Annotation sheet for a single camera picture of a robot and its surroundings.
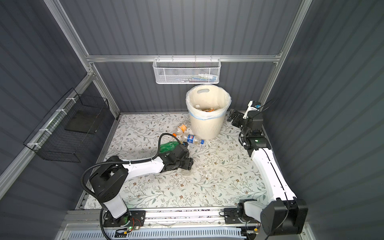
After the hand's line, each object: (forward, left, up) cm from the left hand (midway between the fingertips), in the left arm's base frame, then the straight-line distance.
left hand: (189, 161), depth 90 cm
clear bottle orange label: (+36, -15, +9) cm, 40 cm away
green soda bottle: (+11, +14, 0) cm, 17 cm away
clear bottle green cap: (-7, +3, -1) cm, 7 cm away
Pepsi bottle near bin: (+16, -2, +2) cm, 16 cm away
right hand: (+11, -27, +29) cm, 41 cm away
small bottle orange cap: (+25, +5, 0) cm, 26 cm away
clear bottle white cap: (+32, -7, +16) cm, 36 cm away
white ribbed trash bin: (+38, -15, +11) cm, 42 cm away
